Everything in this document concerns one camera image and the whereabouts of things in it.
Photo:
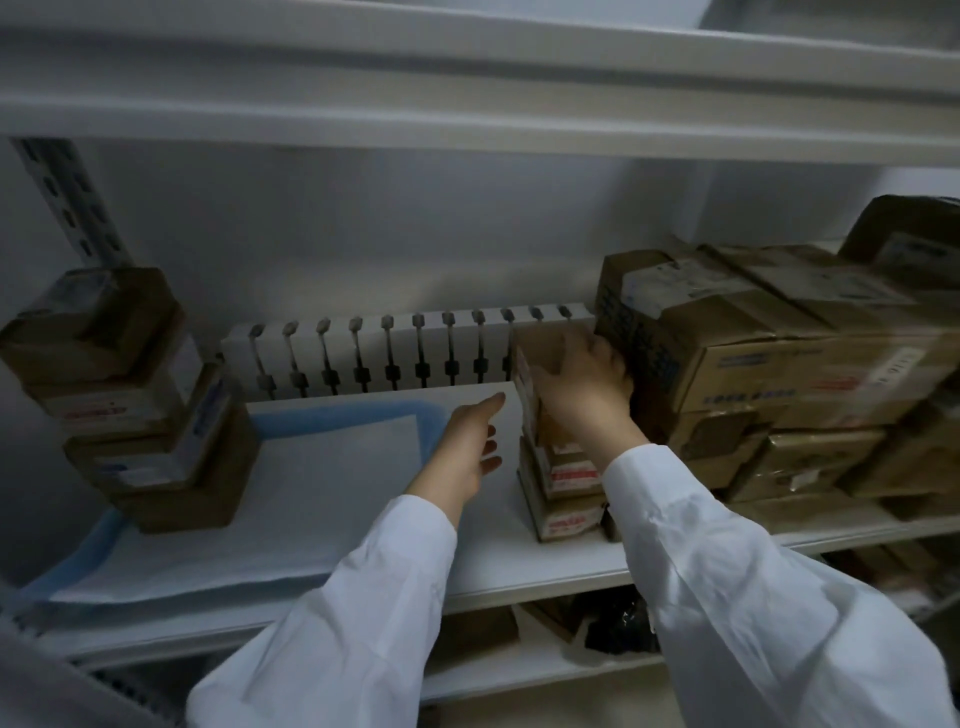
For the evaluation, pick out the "person's right hand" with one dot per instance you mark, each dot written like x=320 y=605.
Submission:
x=592 y=401

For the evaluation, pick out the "person's left hand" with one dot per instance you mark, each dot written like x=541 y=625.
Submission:
x=450 y=461

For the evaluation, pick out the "person's right thumb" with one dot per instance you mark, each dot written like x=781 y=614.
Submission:
x=549 y=384

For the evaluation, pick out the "small plain brown cardboard box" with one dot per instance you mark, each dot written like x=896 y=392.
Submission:
x=541 y=349

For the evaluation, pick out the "person's left forearm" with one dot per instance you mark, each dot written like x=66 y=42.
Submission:
x=330 y=622

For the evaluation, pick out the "person's right forearm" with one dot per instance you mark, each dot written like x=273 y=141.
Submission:
x=750 y=600

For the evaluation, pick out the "small red-label cardboard box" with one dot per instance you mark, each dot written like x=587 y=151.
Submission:
x=566 y=517
x=562 y=469

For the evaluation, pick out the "white middle shelf board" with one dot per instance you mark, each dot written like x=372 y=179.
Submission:
x=517 y=562

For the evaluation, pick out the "white shelf board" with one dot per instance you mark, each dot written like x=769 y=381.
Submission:
x=517 y=562
x=510 y=675
x=480 y=82

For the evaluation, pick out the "white radiator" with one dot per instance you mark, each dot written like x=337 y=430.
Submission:
x=337 y=360

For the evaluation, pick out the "black plastic bag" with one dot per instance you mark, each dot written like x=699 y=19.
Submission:
x=621 y=626

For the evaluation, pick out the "pile of large brown cartons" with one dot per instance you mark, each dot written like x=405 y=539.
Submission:
x=810 y=360

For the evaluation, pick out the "blue-edged white absorbent pad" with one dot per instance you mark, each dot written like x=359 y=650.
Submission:
x=285 y=495

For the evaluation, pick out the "white lower shelf board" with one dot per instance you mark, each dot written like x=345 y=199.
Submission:
x=510 y=675

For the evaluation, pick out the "white upper shelf board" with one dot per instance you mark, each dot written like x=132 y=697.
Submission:
x=480 y=82

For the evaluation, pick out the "blue-label cardboard box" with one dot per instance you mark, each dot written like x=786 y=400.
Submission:
x=165 y=450

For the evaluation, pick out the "white-label cardboard box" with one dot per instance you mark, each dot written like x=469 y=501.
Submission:
x=127 y=401

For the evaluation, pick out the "brown taped cardboard box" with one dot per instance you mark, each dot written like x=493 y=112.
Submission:
x=97 y=322

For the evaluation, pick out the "perforated metal shelf post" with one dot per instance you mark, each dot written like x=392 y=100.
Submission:
x=71 y=199

